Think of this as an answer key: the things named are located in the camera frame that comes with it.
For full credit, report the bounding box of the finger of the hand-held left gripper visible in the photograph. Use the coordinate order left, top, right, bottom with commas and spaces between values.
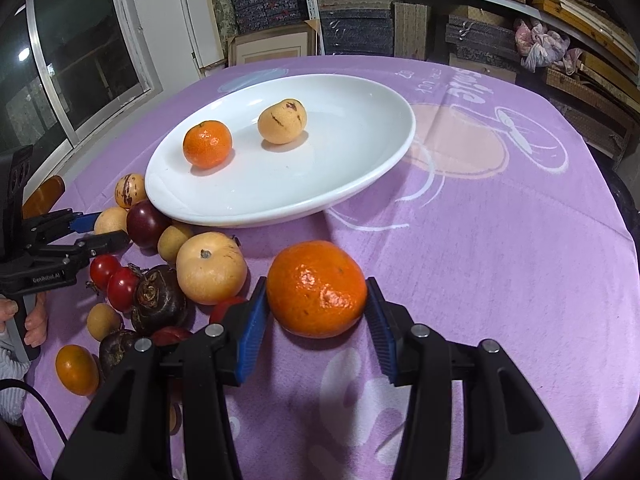
22, 208, 104, 247
25, 230, 132, 273

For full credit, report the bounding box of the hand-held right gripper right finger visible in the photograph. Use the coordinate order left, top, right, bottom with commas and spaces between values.
365, 276, 583, 480

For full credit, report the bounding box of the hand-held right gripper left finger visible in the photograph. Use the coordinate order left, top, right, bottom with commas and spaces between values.
51, 276, 268, 480

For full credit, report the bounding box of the red cherry tomato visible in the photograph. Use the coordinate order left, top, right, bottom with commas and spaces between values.
106, 266, 141, 313
208, 296, 249, 326
89, 254, 122, 292

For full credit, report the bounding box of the dark purple plum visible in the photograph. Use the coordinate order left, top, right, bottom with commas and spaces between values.
126, 199, 171, 249

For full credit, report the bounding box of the small striped pepino melon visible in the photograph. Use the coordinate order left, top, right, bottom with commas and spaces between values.
114, 173, 148, 209

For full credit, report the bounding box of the large pale yellow melon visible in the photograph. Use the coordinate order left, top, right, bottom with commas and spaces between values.
176, 232, 249, 306

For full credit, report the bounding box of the large mandarin orange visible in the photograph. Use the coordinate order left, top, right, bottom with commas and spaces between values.
266, 240, 368, 339

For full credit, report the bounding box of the small smooth orange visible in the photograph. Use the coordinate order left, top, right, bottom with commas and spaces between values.
55, 344, 100, 397

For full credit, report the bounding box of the white plate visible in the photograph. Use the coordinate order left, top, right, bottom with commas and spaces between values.
144, 74, 417, 228

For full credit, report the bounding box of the striped yellow pepino melon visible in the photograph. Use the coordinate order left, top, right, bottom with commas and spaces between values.
257, 98, 308, 145

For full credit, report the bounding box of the person's left forearm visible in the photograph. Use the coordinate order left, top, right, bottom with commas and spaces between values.
0, 331, 32, 426

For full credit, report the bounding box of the person's left hand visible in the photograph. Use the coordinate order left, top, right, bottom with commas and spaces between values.
0, 292, 49, 348

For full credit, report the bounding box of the wooden chair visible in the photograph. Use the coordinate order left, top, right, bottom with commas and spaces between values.
21, 175, 67, 221

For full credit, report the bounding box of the purple printed tablecloth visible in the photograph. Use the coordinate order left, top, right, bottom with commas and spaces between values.
22, 55, 633, 480

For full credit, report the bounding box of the white framed window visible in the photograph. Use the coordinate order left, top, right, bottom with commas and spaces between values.
0, 0, 163, 171

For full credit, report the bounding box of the white board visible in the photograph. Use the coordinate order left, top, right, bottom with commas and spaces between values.
125, 0, 227, 79

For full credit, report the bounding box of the speckled board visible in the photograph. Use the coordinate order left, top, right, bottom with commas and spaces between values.
202, 0, 236, 66

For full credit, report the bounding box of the stack of dark patterned boxes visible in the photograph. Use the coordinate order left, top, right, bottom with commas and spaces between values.
231, 0, 521, 63

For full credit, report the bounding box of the metal shelf rack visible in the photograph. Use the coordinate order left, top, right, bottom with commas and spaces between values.
302, 0, 640, 161

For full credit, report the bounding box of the pink plastic bag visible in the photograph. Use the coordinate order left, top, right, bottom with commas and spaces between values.
515, 19, 583, 73

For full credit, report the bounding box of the shelf of stacked flat boxes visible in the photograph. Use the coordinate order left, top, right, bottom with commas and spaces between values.
307, 0, 640, 156

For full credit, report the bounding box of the black cable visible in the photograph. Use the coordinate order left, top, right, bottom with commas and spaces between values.
0, 379, 69, 445

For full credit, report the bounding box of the cardboard picture frame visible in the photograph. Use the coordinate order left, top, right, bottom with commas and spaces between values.
227, 24, 319, 67

